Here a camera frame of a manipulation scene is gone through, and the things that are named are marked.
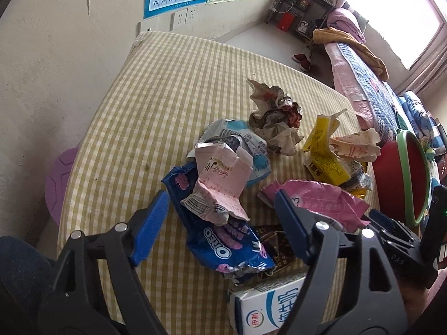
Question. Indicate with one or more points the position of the purple plastic stool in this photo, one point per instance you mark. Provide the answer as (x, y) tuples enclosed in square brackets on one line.
[(59, 181)]

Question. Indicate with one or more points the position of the pink carton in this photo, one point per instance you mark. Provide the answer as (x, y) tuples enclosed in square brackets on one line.
[(220, 181)]

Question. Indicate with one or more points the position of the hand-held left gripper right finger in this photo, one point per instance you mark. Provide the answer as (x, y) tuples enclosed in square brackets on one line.
[(290, 223)]

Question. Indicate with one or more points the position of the pink plastic packet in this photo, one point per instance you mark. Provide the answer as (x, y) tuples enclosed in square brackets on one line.
[(324, 199)]

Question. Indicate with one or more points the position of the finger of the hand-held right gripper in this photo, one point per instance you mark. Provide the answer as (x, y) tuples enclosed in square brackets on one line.
[(382, 218)]

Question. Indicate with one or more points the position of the blue cookie wrapper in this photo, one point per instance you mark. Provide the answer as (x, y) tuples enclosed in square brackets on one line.
[(223, 247)]

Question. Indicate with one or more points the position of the blue plaid patchwork quilt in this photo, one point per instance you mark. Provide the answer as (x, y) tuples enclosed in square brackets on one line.
[(370, 83)]

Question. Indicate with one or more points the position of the dark metal shelf unit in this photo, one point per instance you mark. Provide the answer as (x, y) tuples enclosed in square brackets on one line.
[(307, 5)]

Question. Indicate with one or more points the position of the yellow wrapper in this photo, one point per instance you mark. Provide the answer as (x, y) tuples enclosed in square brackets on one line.
[(324, 160)]

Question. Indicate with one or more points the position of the folded blue printed quilt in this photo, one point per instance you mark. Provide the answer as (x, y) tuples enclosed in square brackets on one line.
[(415, 115)]

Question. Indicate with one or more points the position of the red box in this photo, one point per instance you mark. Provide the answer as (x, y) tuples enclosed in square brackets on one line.
[(284, 21)]

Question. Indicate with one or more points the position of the white wall switch plate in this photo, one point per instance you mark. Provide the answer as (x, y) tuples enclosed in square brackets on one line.
[(146, 26)]

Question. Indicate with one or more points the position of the white milk carton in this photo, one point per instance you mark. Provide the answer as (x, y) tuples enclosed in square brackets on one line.
[(265, 303)]

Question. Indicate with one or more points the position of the dark brown foil wrapper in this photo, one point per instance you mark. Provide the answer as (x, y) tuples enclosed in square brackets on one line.
[(276, 247)]

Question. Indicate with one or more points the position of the person's leg in jeans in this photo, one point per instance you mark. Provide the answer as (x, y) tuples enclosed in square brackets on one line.
[(21, 275)]

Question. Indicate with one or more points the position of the pink pillow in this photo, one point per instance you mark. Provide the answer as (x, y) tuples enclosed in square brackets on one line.
[(345, 22)]

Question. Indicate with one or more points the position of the brown blanket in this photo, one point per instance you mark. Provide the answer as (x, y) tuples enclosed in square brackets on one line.
[(349, 40)]

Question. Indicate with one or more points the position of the brown paper bag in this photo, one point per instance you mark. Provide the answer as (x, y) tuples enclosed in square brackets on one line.
[(276, 115)]

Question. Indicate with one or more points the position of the window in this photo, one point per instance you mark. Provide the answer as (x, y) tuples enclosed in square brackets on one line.
[(394, 10)]

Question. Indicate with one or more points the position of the white pink paper wrapper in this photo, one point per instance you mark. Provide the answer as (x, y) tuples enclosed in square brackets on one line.
[(356, 146)]

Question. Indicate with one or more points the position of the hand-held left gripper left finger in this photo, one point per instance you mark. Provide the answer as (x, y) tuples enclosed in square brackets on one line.
[(152, 228)]

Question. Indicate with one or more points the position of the red bin with green rim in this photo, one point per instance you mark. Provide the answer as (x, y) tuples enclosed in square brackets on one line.
[(391, 178)]

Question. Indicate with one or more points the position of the yellow checked tablecloth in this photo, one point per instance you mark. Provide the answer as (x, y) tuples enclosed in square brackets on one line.
[(157, 111)]

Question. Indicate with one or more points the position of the white wall socket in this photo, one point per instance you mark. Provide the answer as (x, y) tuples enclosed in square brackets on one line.
[(177, 21), (191, 15)]

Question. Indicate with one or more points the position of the light blue wrapper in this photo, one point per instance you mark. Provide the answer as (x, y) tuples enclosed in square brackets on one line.
[(258, 160)]

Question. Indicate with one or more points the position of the pink floral quilted bedspread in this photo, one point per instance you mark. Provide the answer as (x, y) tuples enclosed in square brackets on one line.
[(344, 83)]

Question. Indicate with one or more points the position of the red slipper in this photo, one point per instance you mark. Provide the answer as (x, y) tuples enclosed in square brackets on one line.
[(299, 58), (305, 65)]

